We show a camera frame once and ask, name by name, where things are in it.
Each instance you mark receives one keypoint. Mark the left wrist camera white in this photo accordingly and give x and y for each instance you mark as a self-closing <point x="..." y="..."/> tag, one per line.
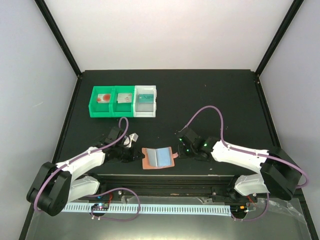
<point x="129" y="140"/>

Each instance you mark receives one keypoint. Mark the blossom pattern card in bin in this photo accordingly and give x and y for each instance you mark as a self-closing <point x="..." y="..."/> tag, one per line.
<point x="124" y="98"/>

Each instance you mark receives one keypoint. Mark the white translucent bin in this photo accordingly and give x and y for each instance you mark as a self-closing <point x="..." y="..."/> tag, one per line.
<point x="145" y="110"/>

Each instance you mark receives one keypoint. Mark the black frame post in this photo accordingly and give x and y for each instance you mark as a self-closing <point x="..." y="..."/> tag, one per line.
<point x="47" y="15"/>
<point x="282" y="29"/>

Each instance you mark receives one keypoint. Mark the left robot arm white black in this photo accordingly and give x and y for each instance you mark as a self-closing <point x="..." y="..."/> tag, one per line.
<point x="56" y="185"/>

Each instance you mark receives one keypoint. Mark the brown leather card holder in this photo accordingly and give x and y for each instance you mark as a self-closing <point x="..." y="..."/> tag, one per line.
<point x="158" y="158"/>

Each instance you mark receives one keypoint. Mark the black aluminium front rail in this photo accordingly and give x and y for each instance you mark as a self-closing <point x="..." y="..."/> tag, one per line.
<point x="166" y="186"/>

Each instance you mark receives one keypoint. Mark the white slotted cable duct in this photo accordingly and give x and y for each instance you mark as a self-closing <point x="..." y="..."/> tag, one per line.
<point x="162" y="209"/>

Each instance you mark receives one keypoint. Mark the red circles card in bin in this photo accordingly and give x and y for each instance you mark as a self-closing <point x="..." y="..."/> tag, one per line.
<point x="103" y="98"/>

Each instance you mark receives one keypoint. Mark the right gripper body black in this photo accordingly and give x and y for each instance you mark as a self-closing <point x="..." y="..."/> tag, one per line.
<point x="191" y="152"/>

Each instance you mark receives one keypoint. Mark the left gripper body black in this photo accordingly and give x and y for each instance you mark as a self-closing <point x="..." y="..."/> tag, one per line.
<point x="125" y="156"/>

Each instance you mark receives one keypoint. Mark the right black frame post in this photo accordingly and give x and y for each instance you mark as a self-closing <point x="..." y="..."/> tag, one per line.
<point x="282" y="29"/>

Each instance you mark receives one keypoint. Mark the teal VIP card in bin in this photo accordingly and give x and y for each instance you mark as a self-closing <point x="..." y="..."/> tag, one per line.
<point x="146" y="98"/>

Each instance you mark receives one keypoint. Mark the green bin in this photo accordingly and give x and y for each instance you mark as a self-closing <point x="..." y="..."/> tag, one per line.
<point x="126" y="109"/>
<point x="97" y="110"/>

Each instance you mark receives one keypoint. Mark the left black frame post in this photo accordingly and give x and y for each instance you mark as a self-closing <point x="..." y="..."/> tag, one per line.
<point x="47" y="15"/>

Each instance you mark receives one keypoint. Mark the small circuit board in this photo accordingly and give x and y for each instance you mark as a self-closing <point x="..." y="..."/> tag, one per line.
<point x="100" y="207"/>
<point x="245" y="208"/>

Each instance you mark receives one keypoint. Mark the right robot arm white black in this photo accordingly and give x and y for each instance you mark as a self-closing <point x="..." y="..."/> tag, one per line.
<point x="274" y="173"/>

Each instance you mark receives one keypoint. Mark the left small circuit board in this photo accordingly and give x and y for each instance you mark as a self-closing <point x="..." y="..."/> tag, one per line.
<point x="100" y="207"/>

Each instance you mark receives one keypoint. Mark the green bin middle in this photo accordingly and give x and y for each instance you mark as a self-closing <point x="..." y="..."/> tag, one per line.
<point x="126" y="109"/>

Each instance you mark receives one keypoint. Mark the right small circuit board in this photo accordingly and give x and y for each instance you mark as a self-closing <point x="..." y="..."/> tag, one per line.
<point x="245" y="208"/>

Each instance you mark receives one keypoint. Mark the green bin left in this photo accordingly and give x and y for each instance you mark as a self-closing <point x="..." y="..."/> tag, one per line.
<point x="97" y="110"/>

